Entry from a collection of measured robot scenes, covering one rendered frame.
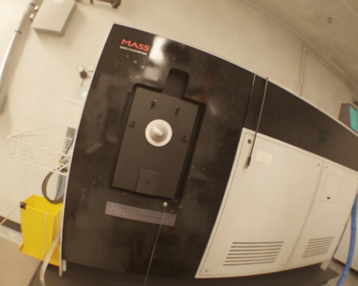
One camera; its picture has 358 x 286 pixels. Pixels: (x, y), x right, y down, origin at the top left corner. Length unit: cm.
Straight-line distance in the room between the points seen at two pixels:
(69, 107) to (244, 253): 79
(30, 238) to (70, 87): 129
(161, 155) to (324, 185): 64
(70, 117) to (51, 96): 96
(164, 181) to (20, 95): 158
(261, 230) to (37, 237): 67
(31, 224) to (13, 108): 140
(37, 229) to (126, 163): 32
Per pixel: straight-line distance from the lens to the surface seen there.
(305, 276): 111
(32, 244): 67
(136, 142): 48
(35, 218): 60
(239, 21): 217
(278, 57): 232
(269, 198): 65
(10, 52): 196
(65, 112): 80
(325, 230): 101
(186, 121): 49
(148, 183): 48
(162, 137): 47
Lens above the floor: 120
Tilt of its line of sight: 1 degrees down
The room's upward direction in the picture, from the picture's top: 15 degrees clockwise
